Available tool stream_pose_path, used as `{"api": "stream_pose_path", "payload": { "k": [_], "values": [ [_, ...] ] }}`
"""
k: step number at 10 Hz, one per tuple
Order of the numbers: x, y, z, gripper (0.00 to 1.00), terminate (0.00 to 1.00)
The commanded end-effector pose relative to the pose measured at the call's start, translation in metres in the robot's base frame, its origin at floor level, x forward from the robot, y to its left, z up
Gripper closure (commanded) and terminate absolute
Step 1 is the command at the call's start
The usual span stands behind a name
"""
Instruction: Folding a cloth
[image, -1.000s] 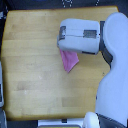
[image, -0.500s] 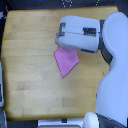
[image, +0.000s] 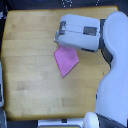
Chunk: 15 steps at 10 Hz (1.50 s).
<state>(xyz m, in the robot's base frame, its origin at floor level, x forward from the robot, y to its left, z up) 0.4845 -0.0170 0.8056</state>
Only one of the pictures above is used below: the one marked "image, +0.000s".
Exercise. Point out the grey device at left edge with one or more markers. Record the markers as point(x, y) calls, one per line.
point(3, 121)

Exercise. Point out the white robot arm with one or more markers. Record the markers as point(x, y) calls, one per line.
point(109, 35)

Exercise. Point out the pink cloth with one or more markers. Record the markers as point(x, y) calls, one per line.
point(66, 59)

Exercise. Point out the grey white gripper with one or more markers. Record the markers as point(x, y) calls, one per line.
point(78, 32)

